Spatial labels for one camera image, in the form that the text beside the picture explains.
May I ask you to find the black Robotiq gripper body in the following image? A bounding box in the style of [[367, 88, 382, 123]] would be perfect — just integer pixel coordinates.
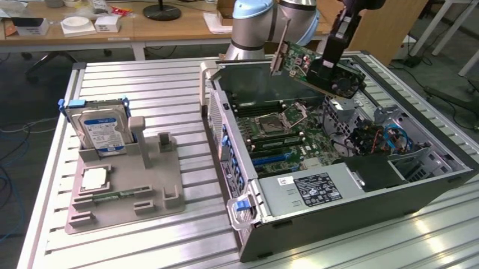
[[339, 0, 389, 16]]

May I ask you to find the green graphics card with fan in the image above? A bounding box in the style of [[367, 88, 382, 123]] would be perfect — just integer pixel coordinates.
[[269, 18, 370, 100]]

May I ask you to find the wooden cabinet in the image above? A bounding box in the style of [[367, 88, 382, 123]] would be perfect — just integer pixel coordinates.
[[329, 0, 430, 65]]

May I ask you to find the black power adapter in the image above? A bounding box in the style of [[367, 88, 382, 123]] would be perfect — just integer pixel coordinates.
[[403, 55, 425, 68]]

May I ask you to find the perforated metal disk bay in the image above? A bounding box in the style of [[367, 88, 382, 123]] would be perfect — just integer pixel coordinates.
[[321, 84, 375, 135]]

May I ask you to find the metal socket cover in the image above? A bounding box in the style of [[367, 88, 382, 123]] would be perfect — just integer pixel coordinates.
[[282, 100, 313, 120]]

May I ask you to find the white paper stack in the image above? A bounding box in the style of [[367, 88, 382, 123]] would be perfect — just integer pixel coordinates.
[[203, 11, 235, 35]]

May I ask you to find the black chair base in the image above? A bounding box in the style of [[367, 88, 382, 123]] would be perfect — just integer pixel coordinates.
[[23, 52, 81, 84], [422, 84, 479, 106]]

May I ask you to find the green motherboard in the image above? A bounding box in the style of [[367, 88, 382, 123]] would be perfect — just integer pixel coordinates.
[[226, 92, 342, 180]]

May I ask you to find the CPU socket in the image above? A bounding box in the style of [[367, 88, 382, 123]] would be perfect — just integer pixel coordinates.
[[254, 113, 290, 138]]

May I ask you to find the installed RAM stick with label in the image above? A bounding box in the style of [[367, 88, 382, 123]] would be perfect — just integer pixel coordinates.
[[250, 136, 305, 149]]

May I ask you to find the blue expansion slot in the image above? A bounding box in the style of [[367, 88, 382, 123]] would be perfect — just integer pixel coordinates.
[[253, 152, 297, 166]]

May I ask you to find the black round lamp base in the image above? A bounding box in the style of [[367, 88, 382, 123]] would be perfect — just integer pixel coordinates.
[[143, 0, 183, 21]]

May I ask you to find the silver sheet metal disk bay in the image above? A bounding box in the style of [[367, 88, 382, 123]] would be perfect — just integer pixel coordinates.
[[387, 145, 454, 183]]

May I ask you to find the wooden desk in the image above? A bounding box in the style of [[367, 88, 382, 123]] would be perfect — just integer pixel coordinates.
[[0, 0, 338, 61]]

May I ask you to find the grey power supply unit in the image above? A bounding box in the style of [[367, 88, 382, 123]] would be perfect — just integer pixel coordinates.
[[257, 162, 367, 219]]

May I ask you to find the red packet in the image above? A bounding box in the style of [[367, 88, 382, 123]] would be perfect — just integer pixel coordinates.
[[111, 6, 134, 18]]

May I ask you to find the small white cardboard box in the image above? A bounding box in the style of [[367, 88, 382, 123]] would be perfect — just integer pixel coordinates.
[[94, 15, 123, 34]]

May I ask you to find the blue case release latch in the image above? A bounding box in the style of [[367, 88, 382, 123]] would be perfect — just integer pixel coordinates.
[[231, 197, 251, 213]]

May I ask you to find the open black PC case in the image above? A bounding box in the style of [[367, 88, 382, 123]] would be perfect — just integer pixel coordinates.
[[201, 53, 479, 263]]

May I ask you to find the hard disk in blue caddy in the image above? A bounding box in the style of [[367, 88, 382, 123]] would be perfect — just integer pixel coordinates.
[[58, 95, 138, 157]]

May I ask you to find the grey printed parts rack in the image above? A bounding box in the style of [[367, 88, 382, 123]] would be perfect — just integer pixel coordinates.
[[65, 116, 189, 236]]

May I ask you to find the green RAM stick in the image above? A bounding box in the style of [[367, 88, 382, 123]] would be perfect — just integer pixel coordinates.
[[91, 188, 142, 201]]

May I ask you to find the white box with black top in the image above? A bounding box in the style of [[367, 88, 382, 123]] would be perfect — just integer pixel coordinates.
[[10, 17, 53, 36]]

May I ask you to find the silver CPU chip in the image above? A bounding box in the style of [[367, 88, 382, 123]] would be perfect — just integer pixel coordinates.
[[82, 169, 110, 190]]

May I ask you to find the white table frame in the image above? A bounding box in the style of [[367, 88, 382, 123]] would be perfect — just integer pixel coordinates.
[[410, 0, 479, 77]]

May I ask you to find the red wire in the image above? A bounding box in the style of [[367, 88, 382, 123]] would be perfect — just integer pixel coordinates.
[[374, 126, 387, 154]]

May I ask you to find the blue wire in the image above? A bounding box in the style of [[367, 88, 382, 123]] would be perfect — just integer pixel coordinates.
[[385, 123, 416, 154]]

